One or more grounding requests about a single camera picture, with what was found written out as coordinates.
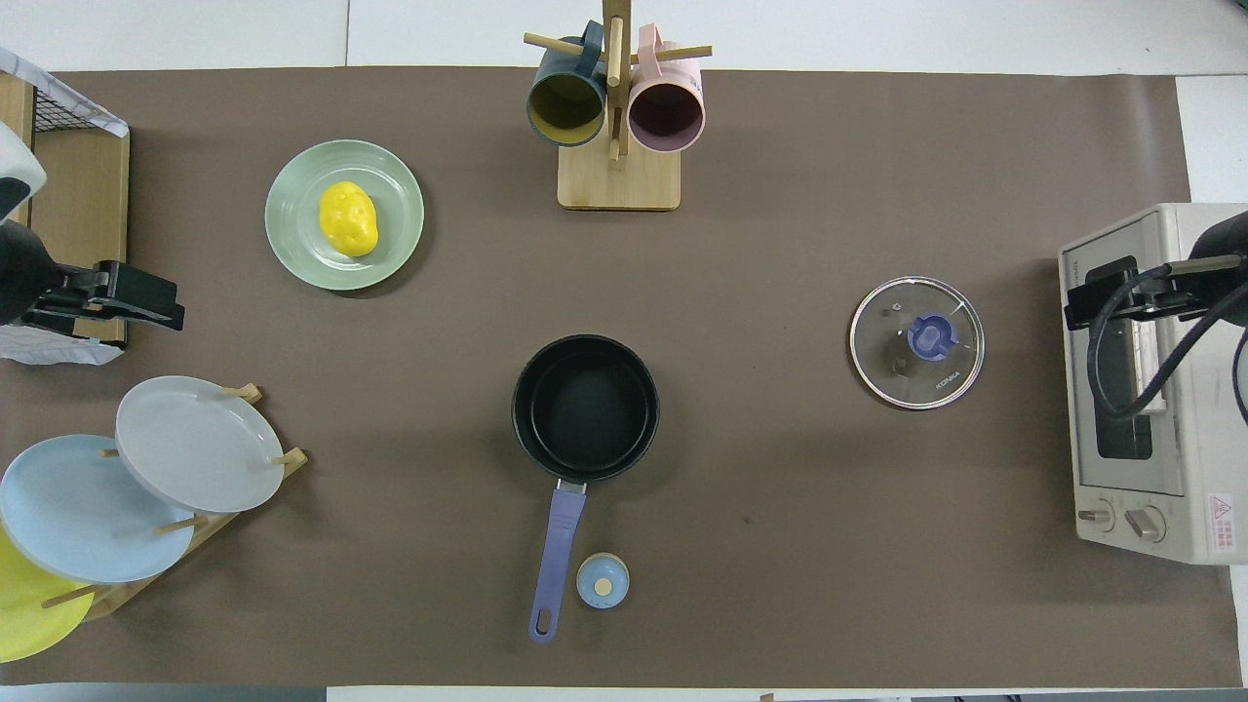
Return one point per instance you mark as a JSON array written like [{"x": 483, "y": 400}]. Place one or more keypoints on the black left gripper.
[{"x": 19, "y": 278}]

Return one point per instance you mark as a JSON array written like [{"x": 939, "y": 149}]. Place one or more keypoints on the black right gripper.
[{"x": 1227, "y": 239}]

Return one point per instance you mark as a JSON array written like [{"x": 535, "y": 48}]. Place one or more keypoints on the glass lid with blue knob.
[{"x": 897, "y": 370}]

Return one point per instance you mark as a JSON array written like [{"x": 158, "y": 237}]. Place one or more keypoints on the yellow potato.
[{"x": 349, "y": 219}]

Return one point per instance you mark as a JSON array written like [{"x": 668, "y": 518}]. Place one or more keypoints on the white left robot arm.
[{"x": 19, "y": 156}]

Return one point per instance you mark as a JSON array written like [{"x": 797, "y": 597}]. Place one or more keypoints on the grey plate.
[{"x": 195, "y": 448}]

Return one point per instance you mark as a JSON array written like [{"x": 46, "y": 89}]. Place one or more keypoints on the light green plate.
[{"x": 292, "y": 234}]

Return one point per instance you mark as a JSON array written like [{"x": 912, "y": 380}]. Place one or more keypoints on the light blue plate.
[{"x": 78, "y": 517}]

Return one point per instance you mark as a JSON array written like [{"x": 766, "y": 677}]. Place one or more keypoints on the wooden plate rack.
[{"x": 291, "y": 458}]

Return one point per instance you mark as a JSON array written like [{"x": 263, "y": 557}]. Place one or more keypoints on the yellow plate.
[{"x": 29, "y": 614}]

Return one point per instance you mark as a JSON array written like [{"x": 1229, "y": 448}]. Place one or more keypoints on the white crumpled cloth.
[{"x": 58, "y": 349}]

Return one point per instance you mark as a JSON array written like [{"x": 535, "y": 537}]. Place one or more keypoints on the beige toaster oven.
[{"x": 1170, "y": 468}]

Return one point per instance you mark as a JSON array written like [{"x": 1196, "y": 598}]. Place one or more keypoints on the white patterned bag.
[{"x": 68, "y": 93}]

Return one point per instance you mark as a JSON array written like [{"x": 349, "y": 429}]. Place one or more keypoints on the brown table mat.
[{"x": 780, "y": 195}]

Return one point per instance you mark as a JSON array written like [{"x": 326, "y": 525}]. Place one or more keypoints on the pink mug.
[{"x": 666, "y": 112}]

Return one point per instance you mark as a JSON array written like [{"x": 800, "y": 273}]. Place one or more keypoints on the wooden mug tree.
[{"x": 619, "y": 185}]

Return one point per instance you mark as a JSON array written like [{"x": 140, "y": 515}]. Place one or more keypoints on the dark teal mug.
[{"x": 565, "y": 102}]

